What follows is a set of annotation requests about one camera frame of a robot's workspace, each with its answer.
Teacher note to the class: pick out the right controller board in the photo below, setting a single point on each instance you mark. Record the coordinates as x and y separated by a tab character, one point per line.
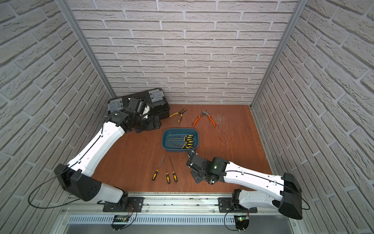
241	222

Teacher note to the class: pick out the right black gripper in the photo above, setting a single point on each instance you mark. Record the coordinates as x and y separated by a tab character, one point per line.
197	180

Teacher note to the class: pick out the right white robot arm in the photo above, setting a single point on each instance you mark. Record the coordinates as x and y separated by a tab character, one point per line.
282	192

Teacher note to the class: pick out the left controller board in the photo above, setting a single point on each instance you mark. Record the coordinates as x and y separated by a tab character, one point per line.
120	222

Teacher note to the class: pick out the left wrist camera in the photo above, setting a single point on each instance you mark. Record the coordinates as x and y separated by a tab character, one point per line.
136	108

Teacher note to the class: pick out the controller board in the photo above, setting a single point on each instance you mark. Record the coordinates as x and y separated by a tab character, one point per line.
120	222
241	222

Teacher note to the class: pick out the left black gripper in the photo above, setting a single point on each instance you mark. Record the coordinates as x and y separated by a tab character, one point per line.
156	123

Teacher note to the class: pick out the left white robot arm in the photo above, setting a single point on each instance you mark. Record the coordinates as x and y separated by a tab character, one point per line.
76	176

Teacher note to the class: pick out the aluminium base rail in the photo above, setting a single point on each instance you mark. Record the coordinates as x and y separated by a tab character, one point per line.
159	209

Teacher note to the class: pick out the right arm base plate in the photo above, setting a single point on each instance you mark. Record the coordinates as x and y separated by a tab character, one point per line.
226	205

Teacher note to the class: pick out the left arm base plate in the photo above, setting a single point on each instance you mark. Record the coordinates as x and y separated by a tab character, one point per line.
126	204

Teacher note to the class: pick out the teal plastic storage box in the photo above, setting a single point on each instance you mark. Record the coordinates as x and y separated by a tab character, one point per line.
177	132

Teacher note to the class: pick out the yellow handled pliers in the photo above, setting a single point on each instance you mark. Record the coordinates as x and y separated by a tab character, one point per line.
180	113

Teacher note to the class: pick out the black plastic toolbox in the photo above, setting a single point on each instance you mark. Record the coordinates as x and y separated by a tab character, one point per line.
154	98

